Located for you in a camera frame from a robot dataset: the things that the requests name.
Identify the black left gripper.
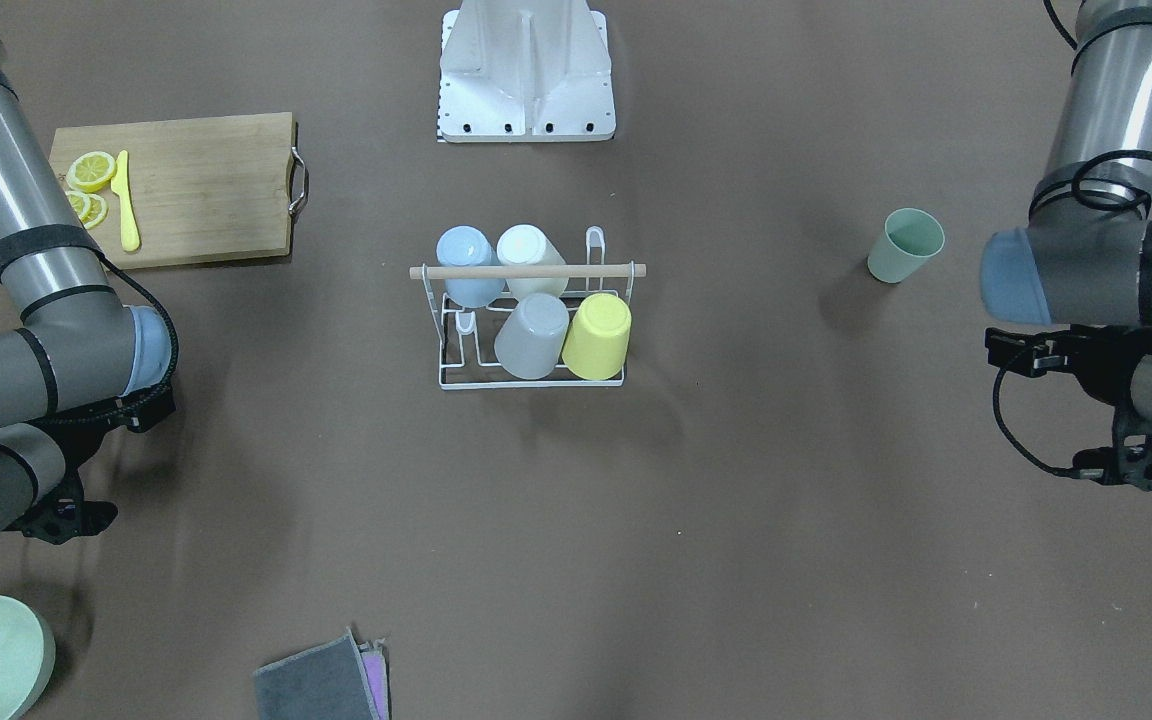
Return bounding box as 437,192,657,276
984,325,1152,491

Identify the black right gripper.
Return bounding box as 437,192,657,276
6,386,177,544

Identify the green plastic cup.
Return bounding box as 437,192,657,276
867,209,946,285

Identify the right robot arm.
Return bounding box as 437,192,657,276
0,38,179,544

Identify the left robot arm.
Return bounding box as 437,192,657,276
980,1,1152,491

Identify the light blue plastic cup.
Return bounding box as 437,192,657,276
435,225,506,306

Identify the yellow plastic cup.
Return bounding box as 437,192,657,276
561,293,632,381

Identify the grey plastic cup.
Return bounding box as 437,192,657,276
494,293,570,381

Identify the white plastic cup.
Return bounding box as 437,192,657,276
495,223,568,300

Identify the yellow plastic knife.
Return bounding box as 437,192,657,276
109,149,141,253

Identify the lemon slice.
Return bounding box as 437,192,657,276
82,194,109,232
65,151,116,194
65,190,93,225

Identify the wooden cutting board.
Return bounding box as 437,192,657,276
50,111,306,270

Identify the grey folded cloth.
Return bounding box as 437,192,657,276
252,630,376,719

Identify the purple folded cloth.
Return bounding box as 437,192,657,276
358,641,392,719

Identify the white wire cup rack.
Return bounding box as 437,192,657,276
410,223,647,391

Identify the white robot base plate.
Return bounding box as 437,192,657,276
435,1,617,143

